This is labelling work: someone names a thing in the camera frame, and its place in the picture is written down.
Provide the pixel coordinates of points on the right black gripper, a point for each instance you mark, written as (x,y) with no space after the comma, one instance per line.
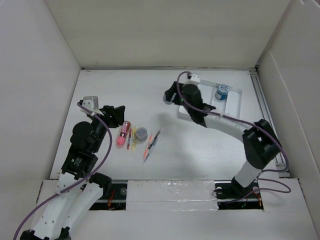
(170,92)

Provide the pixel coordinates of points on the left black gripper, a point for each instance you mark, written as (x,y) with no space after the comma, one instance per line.
(114,115)

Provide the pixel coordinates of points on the pink cap marker tube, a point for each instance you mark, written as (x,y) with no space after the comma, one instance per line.
(121,139)

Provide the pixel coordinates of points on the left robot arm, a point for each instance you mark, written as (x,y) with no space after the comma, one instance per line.
(80,184)

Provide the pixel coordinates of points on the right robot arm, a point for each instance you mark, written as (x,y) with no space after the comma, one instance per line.
(259,140)

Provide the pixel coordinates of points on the red pen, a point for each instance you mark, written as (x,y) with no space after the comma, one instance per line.
(129,139)

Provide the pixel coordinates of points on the orange pen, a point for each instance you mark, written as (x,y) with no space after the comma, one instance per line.
(147,147)

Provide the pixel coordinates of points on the black pen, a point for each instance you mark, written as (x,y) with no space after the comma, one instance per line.
(153,141)

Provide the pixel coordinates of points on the blue pen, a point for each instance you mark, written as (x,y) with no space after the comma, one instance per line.
(150,150)

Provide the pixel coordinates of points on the white organizer tray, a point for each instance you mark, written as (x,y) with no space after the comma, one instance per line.
(230,106)

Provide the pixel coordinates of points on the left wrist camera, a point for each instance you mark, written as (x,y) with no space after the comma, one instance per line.
(91,103)

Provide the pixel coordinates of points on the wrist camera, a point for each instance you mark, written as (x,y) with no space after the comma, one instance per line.
(91,103)
(193,78)

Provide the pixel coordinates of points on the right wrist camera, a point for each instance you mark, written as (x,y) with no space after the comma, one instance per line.
(193,78)

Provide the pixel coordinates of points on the aluminium rail right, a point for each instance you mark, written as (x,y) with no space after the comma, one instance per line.
(280,161)

